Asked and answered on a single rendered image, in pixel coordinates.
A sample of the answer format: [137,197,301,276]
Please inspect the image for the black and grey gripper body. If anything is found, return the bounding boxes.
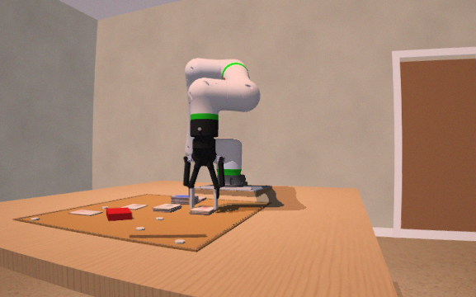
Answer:
[191,139,217,167]

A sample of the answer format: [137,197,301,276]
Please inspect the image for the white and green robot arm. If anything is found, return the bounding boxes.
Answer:
[185,59,260,187]

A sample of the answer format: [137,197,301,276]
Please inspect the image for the brown thin flat bar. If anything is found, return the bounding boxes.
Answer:
[130,233,206,238]

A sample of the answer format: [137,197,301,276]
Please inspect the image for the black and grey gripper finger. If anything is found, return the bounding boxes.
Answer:
[205,155,225,210]
[183,155,201,209]

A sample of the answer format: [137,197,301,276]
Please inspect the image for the white printed rules card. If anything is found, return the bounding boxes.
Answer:
[68,210,103,216]

